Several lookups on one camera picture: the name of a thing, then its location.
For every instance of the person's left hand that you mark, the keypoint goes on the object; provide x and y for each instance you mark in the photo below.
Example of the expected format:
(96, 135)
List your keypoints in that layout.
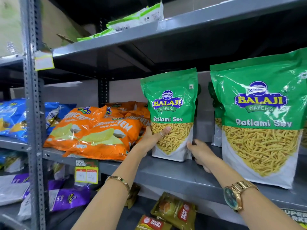
(146, 143)

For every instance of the person's right hand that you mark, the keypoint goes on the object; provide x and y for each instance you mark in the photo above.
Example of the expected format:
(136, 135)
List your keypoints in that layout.
(205, 156)

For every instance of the person's left thumb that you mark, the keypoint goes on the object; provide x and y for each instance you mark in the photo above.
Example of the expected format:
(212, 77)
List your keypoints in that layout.
(162, 132)

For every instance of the person's right thumb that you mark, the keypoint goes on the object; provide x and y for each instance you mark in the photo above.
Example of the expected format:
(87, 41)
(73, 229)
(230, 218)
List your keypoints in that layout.
(191, 148)

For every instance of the green sev snack packet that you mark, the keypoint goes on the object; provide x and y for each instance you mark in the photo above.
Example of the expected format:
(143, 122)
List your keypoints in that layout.
(261, 122)
(217, 122)
(171, 105)
(304, 135)

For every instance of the person's left forearm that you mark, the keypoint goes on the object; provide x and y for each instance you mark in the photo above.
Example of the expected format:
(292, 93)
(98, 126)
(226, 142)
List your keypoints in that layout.
(112, 191)

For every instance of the person's right forearm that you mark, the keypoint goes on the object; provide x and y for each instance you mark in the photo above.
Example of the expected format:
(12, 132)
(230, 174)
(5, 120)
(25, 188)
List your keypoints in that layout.
(251, 203)

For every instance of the grey metal shelf rack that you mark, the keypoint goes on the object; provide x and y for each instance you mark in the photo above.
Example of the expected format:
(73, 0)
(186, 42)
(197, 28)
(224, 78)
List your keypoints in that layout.
(172, 174)

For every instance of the gold wristwatch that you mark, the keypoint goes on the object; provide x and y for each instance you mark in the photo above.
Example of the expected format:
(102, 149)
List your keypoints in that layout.
(236, 194)

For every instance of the olive green tea packet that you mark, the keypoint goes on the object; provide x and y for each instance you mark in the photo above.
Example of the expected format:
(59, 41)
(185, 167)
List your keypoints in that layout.
(174, 210)
(151, 223)

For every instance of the pile of orange chip packets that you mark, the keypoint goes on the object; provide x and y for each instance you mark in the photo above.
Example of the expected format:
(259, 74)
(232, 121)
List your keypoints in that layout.
(96, 134)

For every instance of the gold foil packet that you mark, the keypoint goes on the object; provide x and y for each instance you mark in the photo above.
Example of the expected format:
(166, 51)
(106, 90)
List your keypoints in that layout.
(133, 195)

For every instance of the green and white price tag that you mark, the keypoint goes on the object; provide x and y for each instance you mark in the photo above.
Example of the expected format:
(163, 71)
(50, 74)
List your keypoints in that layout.
(86, 172)

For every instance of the blue chip packet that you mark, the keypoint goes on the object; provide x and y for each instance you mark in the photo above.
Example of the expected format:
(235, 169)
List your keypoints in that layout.
(50, 112)
(63, 112)
(13, 119)

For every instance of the purple and white snack packet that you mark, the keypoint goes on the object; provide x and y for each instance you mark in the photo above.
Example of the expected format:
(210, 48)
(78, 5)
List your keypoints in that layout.
(13, 189)
(67, 198)

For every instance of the white and green packet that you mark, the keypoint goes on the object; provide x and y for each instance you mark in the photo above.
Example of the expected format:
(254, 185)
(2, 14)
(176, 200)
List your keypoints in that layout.
(139, 17)

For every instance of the light green flat packet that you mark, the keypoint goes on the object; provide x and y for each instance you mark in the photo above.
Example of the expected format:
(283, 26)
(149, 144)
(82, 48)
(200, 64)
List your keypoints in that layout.
(96, 35)

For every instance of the black and green shelf tag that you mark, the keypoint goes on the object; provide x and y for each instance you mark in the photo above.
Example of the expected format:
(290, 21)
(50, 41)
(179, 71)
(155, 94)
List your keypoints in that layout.
(296, 216)

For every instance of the pale yellow shelf tag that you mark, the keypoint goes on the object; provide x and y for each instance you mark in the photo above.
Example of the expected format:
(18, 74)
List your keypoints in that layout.
(44, 60)

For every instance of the blue and white snack packet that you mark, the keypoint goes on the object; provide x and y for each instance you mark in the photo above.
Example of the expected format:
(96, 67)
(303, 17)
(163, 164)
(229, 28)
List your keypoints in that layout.
(12, 161)

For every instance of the cardboard box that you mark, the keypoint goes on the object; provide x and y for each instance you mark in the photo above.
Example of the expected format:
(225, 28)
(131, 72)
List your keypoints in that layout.
(14, 21)

